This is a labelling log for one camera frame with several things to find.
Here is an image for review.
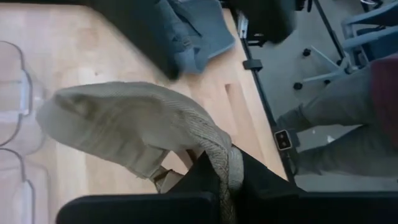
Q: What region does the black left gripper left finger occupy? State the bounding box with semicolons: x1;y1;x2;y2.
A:
169;151;225;196

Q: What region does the black aluminium frame rail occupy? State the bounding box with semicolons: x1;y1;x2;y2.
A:
238;9;307;187

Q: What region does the beige baseball cap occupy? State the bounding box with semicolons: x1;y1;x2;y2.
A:
35;81;245;224

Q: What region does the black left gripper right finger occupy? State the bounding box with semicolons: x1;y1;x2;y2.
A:
239;148;307;200

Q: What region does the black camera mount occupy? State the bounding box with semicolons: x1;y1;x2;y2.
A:
229;0;297;45

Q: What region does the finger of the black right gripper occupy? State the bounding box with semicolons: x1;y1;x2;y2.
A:
88;0;183;81

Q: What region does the person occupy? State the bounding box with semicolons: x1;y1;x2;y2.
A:
275;52;398;180

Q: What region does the white bordered label plate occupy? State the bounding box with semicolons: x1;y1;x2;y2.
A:
273;129;294;152

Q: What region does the grey office chair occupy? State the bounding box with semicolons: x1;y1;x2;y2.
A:
294;0;398;91

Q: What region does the black rail clip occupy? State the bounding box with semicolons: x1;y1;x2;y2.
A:
242;58;264;72

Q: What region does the grey denim baseball cap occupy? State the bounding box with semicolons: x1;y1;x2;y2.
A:
166;0;236;75

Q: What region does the clear plastic bin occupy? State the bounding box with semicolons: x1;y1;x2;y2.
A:
0;148;37;224
0;40;34;147

